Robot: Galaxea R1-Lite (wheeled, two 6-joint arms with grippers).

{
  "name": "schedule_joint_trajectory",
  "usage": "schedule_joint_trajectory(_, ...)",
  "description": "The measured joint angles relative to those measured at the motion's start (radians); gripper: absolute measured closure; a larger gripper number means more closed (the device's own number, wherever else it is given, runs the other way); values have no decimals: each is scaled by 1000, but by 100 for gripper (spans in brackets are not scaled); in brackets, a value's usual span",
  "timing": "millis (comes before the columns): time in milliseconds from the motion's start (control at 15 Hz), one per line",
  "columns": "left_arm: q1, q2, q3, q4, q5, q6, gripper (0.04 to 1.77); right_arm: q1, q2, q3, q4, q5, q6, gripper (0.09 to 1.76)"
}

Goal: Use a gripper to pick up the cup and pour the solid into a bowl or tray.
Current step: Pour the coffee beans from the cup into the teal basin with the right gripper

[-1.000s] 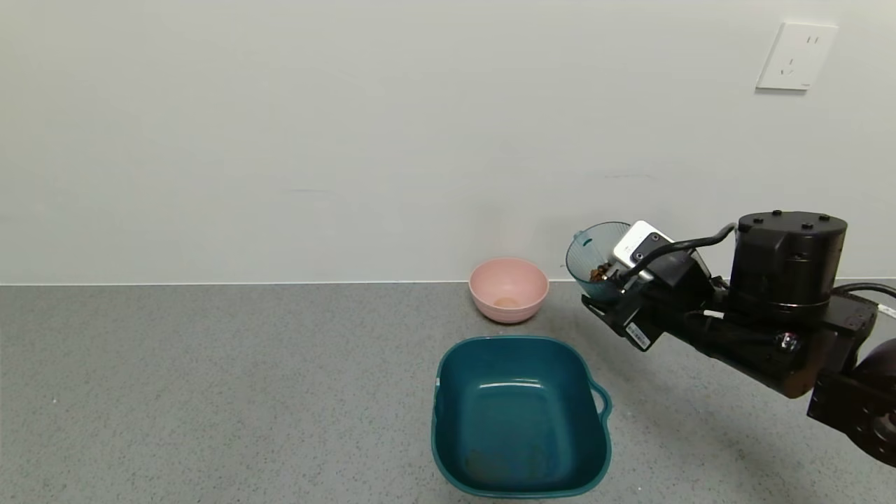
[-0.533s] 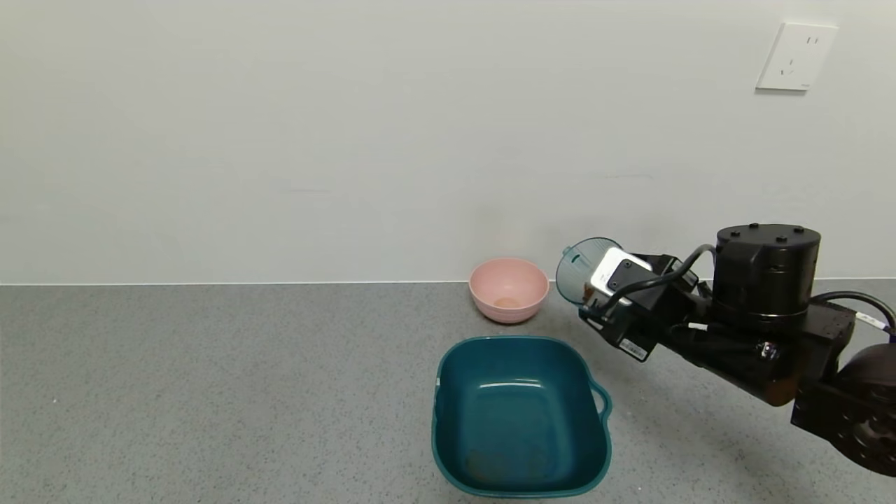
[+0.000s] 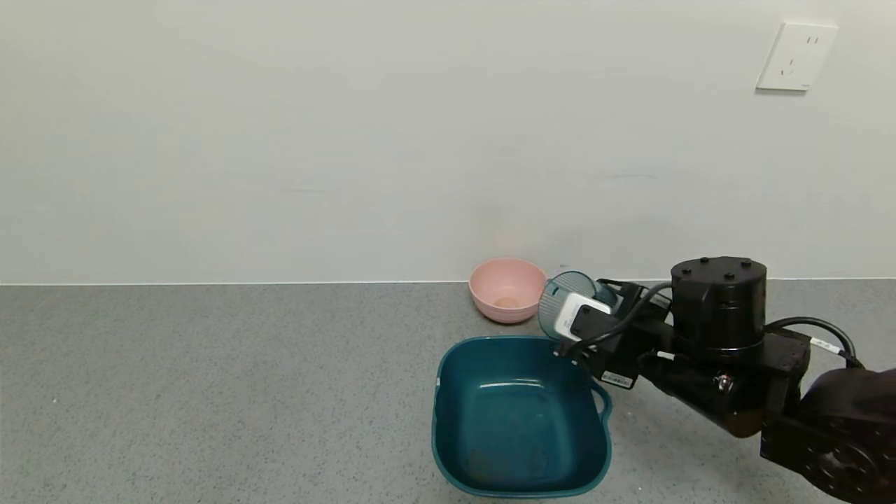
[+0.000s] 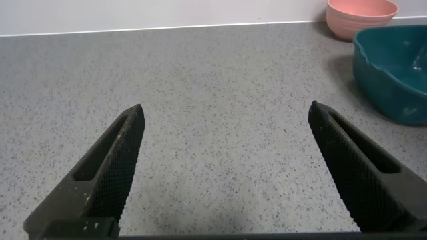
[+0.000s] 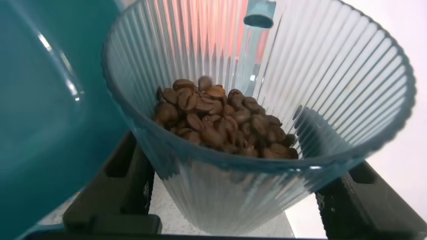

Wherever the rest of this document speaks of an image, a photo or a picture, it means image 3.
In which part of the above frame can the translucent ribbed blue-grey cup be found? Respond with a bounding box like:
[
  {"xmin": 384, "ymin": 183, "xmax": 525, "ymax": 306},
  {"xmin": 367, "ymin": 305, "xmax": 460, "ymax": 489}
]
[{"xmin": 538, "ymin": 271, "xmax": 621, "ymax": 342}]

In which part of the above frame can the pink bowl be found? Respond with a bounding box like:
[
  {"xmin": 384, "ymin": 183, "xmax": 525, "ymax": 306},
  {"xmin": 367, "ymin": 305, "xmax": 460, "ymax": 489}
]
[{"xmin": 469, "ymin": 258, "xmax": 550, "ymax": 325}]

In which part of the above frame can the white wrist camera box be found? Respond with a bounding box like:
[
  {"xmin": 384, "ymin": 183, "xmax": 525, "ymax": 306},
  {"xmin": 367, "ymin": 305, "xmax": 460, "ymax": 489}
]
[{"xmin": 554, "ymin": 293, "xmax": 613, "ymax": 343}]

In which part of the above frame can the teal square basin with handle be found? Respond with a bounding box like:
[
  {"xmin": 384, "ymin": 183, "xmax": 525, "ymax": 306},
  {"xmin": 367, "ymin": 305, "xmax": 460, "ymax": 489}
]
[{"xmin": 430, "ymin": 335, "xmax": 613, "ymax": 498}]

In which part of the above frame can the black camera cable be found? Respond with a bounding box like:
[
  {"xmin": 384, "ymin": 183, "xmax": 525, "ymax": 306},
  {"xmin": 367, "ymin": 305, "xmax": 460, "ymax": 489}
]
[{"xmin": 556, "ymin": 281, "xmax": 674, "ymax": 359}]

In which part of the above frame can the black arm cable with tag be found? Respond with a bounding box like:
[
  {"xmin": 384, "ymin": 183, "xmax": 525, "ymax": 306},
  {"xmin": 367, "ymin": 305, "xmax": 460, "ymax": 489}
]
[{"xmin": 765, "ymin": 316, "xmax": 867, "ymax": 370}]

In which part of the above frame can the white wall socket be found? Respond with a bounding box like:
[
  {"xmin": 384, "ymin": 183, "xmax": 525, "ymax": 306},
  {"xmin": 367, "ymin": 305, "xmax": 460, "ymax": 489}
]
[{"xmin": 756, "ymin": 22, "xmax": 839, "ymax": 92}]

